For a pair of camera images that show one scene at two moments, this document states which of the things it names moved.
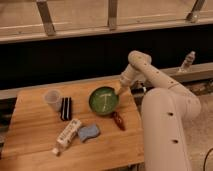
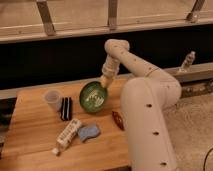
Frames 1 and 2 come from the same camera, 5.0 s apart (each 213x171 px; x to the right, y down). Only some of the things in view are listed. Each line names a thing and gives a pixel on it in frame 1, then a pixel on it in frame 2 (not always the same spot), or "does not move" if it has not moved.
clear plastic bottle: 188,61 does not move
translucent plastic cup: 54,98 does not move
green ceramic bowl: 103,100 -> 93,96
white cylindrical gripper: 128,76 -> 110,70
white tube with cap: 65,138 does not move
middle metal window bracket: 112,15 does not move
